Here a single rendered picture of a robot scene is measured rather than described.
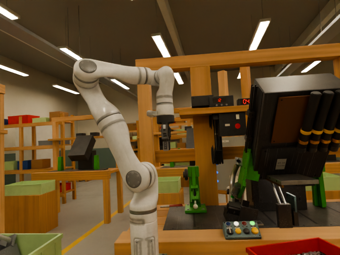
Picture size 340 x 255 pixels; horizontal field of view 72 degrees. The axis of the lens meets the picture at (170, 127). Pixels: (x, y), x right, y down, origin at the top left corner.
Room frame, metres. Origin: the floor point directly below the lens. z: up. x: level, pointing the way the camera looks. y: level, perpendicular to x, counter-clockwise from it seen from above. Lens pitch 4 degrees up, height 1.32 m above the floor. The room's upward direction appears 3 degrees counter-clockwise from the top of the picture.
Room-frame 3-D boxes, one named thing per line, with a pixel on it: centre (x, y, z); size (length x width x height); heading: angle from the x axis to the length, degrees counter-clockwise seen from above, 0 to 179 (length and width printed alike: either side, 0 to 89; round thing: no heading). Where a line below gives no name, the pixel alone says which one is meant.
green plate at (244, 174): (1.30, -0.42, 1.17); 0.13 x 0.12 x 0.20; 86
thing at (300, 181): (1.25, -0.57, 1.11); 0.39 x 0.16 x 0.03; 176
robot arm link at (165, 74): (0.98, 0.01, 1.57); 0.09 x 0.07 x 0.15; 28
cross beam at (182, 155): (1.72, -0.53, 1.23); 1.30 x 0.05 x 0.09; 86
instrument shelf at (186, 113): (1.61, -0.52, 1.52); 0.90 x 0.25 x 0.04; 86
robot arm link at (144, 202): (0.81, 0.10, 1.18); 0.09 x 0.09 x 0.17; 71
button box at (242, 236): (1.07, -0.29, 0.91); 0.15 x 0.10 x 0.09; 86
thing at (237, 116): (1.57, -0.41, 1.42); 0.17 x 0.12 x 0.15; 86
